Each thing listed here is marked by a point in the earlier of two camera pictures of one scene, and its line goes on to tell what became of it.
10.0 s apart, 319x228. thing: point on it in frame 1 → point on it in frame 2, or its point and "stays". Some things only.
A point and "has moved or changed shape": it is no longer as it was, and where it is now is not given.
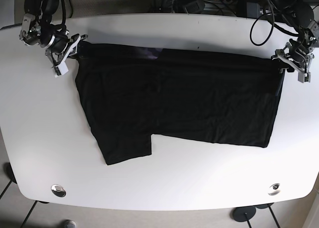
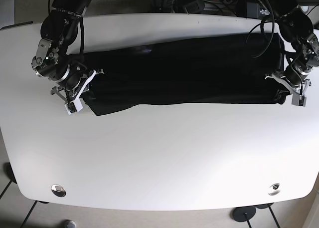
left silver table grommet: [58, 190] stays
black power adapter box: [253, 10] stays
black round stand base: [239, 213] stays
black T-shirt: [131, 92] has moved or changed shape
